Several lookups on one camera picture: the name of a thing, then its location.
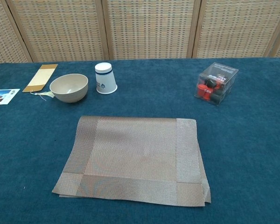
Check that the grey woven placemat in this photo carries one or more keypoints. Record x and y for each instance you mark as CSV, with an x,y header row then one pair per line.
x,y
135,154

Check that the beige bowl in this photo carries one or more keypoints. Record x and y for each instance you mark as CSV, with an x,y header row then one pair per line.
x,y
70,94

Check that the white paper cup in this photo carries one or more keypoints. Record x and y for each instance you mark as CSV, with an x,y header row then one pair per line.
x,y
106,79

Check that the clear box of red-black parts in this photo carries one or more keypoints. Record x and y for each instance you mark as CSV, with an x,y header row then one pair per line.
x,y
214,84

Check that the woven bamboo folding screen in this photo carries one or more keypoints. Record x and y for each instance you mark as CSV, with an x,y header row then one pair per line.
x,y
149,28

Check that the beige gold bookmark with tassel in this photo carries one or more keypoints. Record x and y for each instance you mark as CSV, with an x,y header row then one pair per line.
x,y
39,78

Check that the teal plush table cover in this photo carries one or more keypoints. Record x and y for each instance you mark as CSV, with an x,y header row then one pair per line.
x,y
25,151

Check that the palace photo postcard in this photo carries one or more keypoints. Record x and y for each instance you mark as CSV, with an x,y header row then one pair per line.
x,y
2,96

